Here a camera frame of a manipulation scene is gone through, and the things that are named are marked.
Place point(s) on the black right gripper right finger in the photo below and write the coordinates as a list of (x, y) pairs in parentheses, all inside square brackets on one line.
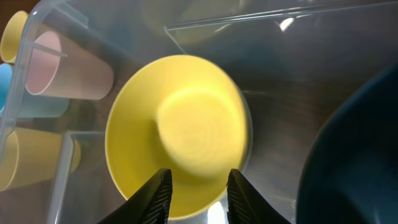
[(246, 205)]

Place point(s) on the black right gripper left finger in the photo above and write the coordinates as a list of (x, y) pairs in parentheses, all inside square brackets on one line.
[(149, 205)]

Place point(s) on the yellow small bowl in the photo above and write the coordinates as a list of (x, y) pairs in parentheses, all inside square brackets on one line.
[(182, 113)]

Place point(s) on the dark blue bowl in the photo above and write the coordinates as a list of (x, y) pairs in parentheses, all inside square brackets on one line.
[(350, 175)]

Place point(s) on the yellow cup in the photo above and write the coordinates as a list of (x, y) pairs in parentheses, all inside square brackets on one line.
[(11, 36), (30, 156)]

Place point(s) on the pink cup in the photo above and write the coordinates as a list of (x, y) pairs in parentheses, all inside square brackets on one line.
[(61, 68)]

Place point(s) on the light blue cup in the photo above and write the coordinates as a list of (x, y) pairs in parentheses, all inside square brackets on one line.
[(32, 106)]

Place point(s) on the clear plastic storage container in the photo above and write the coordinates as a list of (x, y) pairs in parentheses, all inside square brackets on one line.
[(295, 62)]

